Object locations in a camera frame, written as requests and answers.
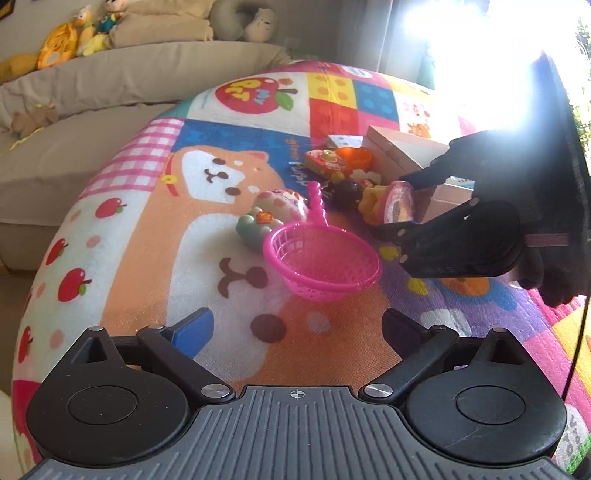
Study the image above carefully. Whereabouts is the round pink donut toy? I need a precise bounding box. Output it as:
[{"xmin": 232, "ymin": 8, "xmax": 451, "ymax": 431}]
[{"xmin": 382, "ymin": 181, "xmax": 415, "ymax": 224}]

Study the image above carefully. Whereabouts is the yellow toy figure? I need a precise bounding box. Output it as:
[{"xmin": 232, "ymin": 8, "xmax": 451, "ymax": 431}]
[{"xmin": 358, "ymin": 185, "xmax": 389, "ymax": 226}]

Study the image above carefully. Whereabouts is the pink plastic toy strainer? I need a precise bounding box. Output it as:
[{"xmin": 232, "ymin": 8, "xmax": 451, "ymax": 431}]
[{"xmin": 263, "ymin": 181, "xmax": 382, "ymax": 302}]

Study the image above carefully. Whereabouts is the dark round toy figure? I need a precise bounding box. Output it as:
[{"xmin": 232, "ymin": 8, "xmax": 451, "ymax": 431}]
[{"xmin": 321, "ymin": 179, "xmax": 363, "ymax": 210}]

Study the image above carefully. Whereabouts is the pastel green pink squishy toy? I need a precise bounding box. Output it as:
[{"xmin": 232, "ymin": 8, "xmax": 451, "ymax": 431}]
[{"xmin": 235, "ymin": 189, "xmax": 308, "ymax": 252}]

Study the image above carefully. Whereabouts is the orange toy cup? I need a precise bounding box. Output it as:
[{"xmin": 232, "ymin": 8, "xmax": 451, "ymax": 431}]
[{"xmin": 335, "ymin": 147, "xmax": 374, "ymax": 176}]

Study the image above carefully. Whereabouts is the pink cardboard box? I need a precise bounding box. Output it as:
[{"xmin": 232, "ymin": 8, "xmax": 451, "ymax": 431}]
[{"xmin": 362, "ymin": 126, "xmax": 474, "ymax": 223}]

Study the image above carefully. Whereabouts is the colourful cartoon play mat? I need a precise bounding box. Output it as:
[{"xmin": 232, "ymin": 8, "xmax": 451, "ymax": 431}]
[{"xmin": 12, "ymin": 61, "xmax": 590, "ymax": 479}]

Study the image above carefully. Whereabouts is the grey neck pillow plush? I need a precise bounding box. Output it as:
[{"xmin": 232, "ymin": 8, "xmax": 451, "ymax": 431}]
[{"xmin": 209, "ymin": 0, "xmax": 279, "ymax": 43}]

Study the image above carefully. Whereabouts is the beige sofa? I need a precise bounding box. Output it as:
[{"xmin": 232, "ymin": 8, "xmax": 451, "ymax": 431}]
[{"xmin": 1, "ymin": 34, "xmax": 290, "ymax": 271}]

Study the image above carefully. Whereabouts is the small brown plush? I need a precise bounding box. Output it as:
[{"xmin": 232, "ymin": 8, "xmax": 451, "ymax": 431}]
[{"xmin": 10, "ymin": 106, "xmax": 59, "ymax": 139}]

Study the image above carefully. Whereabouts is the yellow plush toy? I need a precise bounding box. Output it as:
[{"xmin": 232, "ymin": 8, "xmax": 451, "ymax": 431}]
[{"xmin": 1, "ymin": 6, "xmax": 108, "ymax": 83}]

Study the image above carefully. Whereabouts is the beige folded cushion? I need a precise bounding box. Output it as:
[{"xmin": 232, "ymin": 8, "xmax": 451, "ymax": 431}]
[{"xmin": 108, "ymin": 0, "xmax": 214, "ymax": 49}]

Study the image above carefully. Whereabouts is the doll with blue outfit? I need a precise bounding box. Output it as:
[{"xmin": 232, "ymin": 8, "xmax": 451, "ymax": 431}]
[{"xmin": 96, "ymin": 0, "xmax": 128, "ymax": 34}]

